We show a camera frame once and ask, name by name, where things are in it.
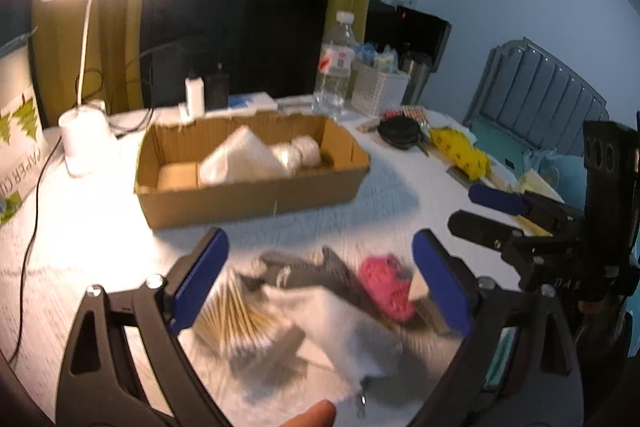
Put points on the small printed packet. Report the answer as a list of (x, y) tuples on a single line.
[(421, 298)]

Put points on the black power adapter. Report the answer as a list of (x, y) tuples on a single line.
[(216, 89)]

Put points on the white power strip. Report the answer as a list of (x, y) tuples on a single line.
[(252, 102)]

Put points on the fingertip at bottom edge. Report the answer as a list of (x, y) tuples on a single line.
[(322, 414)]

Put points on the pink knitted item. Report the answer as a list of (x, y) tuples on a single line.
[(388, 286)]

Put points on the brown cardboard box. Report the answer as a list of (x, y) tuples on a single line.
[(325, 162)]

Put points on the white textured tablecloth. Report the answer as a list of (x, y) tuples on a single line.
[(78, 243)]

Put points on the grey padded headboard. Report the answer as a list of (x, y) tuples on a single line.
[(530, 95)]

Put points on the black monitor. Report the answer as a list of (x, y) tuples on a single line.
[(412, 34)]

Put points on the steel thermos cup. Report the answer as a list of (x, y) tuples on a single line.
[(418, 70)]

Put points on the black round case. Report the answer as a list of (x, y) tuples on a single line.
[(399, 131)]

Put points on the white charger plug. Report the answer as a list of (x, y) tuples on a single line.
[(195, 99)]

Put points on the clear water bottle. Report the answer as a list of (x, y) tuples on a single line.
[(337, 53)]

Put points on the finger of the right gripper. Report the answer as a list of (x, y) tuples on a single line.
[(507, 241), (505, 199)]

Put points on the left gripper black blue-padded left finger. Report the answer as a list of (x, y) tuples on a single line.
[(99, 384)]

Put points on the yellow tissue packet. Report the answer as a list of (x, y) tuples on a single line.
[(531, 181)]

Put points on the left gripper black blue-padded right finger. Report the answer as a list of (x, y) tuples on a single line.
[(516, 364)]

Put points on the cotton swab bag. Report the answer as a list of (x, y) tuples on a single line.
[(232, 324)]

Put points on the yellow patterned pouch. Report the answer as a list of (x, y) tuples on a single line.
[(463, 154)]

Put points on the white plastic basket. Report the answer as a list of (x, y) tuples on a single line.
[(376, 92)]

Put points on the white paper cup pack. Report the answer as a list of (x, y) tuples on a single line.
[(23, 148)]

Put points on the white tissue pack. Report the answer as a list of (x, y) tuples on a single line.
[(242, 157)]

